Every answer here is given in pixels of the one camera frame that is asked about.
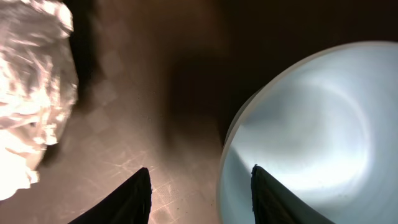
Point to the light blue bowl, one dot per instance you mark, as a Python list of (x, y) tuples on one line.
[(325, 132)]

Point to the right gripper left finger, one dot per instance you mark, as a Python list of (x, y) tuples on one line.
[(130, 203)]

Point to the brown serving tray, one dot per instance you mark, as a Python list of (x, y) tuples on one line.
[(160, 82)]

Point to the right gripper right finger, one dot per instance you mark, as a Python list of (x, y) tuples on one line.
[(273, 203)]

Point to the white napkin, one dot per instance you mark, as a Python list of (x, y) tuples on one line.
[(38, 86)]

